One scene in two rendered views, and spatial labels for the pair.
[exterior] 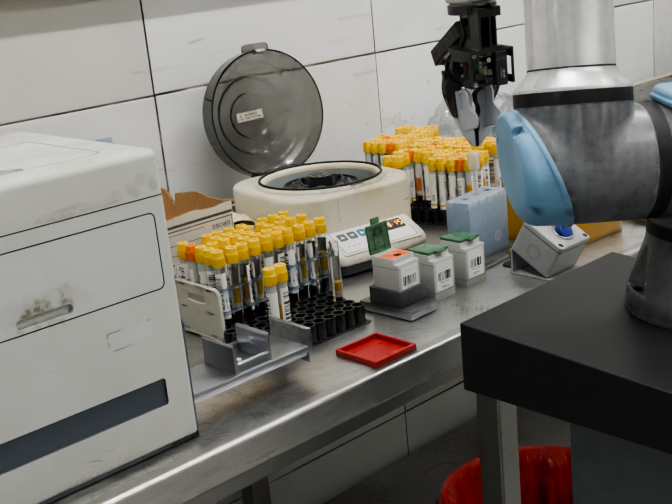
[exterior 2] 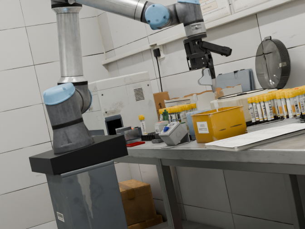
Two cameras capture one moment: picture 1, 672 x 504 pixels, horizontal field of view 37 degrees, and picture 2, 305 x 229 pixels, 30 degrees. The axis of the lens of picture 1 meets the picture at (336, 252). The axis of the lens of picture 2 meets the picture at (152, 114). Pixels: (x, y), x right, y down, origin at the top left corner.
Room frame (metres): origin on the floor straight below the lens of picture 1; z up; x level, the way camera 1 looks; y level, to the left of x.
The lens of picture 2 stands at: (1.82, -2.29, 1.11)
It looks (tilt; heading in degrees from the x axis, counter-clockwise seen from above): 3 degrees down; 105
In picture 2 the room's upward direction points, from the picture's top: 12 degrees counter-clockwise
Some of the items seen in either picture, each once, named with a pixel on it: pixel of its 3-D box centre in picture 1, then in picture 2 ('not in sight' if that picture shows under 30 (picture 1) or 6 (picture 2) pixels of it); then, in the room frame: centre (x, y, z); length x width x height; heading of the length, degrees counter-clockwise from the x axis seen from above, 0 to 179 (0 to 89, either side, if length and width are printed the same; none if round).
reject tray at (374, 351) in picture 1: (375, 349); (134, 144); (1.12, -0.04, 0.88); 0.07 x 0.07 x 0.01; 41
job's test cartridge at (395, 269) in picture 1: (396, 277); (162, 129); (1.26, -0.08, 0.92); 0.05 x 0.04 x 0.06; 43
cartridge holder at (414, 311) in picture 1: (398, 297); (163, 136); (1.26, -0.08, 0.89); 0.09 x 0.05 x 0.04; 44
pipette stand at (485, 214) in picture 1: (478, 227); (200, 124); (1.44, -0.21, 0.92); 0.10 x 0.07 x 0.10; 138
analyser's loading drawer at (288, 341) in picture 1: (221, 362); (122, 133); (1.02, 0.14, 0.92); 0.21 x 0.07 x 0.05; 131
